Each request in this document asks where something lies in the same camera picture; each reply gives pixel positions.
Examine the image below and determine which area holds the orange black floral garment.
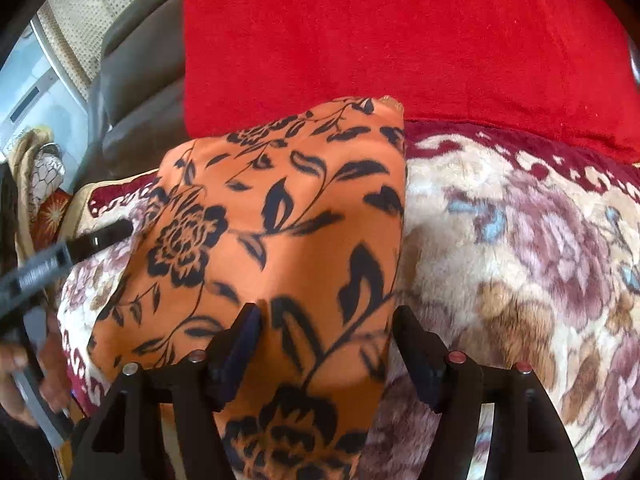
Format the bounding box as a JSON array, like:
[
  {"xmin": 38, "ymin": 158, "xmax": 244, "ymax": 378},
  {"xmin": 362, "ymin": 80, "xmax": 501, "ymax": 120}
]
[{"xmin": 88, "ymin": 96, "xmax": 406, "ymax": 479}]

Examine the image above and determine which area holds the person's left hand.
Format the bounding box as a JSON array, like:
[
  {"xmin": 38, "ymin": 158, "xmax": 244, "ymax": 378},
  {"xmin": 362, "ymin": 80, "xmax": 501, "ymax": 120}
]
[{"xmin": 1, "ymin": 328, "xmax": 73, "ymax": 443}]

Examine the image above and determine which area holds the beige quilted bag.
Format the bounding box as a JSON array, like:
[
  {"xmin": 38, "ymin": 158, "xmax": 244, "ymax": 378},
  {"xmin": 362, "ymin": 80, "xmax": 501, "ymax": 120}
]
[{"xmin": 6, "ymin": 126, "xmax": 70, "ymax": 263}]

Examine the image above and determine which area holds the floral plush blanket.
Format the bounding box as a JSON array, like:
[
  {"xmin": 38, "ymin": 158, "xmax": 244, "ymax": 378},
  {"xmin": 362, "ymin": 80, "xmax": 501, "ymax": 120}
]
[{"xmin": 58, "ymin": 122, "xmax": 639, "ymax": 479}]

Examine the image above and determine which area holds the beige perforated curtain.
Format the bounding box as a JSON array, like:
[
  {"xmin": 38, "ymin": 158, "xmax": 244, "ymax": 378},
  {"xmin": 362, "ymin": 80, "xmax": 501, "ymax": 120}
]
[{"xmin": 32, "ymin": 0, "xmax": 134, "ymax": 101}]

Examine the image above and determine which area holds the red fleece cloth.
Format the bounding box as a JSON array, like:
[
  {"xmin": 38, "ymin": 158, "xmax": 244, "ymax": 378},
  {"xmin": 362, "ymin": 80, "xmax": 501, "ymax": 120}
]
[{"xmin": 183, "ymin": 0, "xmax": 639, "ymax": 162}]

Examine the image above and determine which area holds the window with frame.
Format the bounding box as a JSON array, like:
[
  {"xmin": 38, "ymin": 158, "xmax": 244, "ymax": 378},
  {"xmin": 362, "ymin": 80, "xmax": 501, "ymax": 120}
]
[{"xmin": 1, "ymin": 16, "xmax": 89, "ymax": 193}]

